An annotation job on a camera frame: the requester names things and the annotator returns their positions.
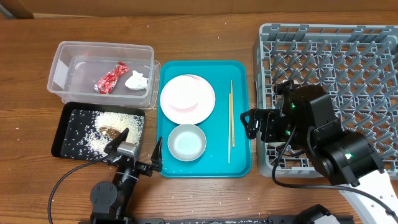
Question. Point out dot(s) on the clear plastic bin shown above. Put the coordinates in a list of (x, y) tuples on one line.
[(77, 66)]

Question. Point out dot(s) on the grey bowl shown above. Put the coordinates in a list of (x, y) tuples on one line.
[(186, 142)]

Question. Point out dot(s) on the black waste tray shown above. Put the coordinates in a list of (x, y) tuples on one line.
[(67, 111)]

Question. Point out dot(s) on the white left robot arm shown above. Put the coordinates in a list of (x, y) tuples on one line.
[(111, 198)]

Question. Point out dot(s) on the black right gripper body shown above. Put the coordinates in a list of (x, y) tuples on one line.
[(274, 125)]

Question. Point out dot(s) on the red snack wrapper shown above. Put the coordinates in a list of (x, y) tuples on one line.
[(107, 82)]

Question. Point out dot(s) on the white napkin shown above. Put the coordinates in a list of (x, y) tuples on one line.
[(136, 81)]

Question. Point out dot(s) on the grey dishwasher rack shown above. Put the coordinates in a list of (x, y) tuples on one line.
[(355, 64)]

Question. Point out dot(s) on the rice and food leftovers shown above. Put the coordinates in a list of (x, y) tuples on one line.
[(88, 132)]

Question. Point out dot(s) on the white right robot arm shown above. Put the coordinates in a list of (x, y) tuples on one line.
[(306, 121)]

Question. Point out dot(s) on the pink large plate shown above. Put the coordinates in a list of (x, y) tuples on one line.
[(196, 114)]

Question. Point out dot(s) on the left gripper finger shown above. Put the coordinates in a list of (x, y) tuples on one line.
[(114, 144), (156, 158)]

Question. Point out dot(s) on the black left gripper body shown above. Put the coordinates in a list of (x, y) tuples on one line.
[(143, 168)]

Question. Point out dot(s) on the teal plastic tray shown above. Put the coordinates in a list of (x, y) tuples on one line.
[(214, 161)]

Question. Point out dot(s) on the wooden chopstick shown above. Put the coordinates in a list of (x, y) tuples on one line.
[(232, 115), (229, 128)]

